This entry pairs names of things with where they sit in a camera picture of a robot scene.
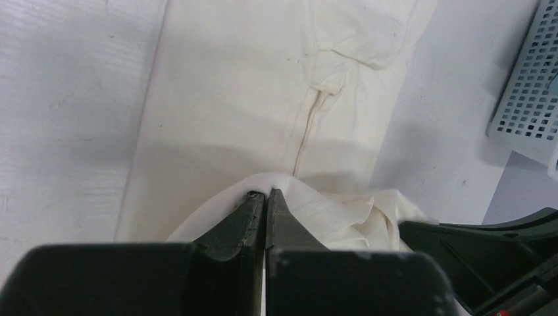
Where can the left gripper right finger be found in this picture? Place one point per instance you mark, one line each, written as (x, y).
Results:
(303, 277)

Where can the cream white t shirt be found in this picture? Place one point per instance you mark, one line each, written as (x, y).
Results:
(255, 95)

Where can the white plastic basket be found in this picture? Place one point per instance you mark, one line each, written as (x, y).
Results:
(525, 120)

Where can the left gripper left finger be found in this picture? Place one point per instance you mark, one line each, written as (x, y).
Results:
(219, 273)

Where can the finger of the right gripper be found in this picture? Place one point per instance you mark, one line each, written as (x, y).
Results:
(495, 269)

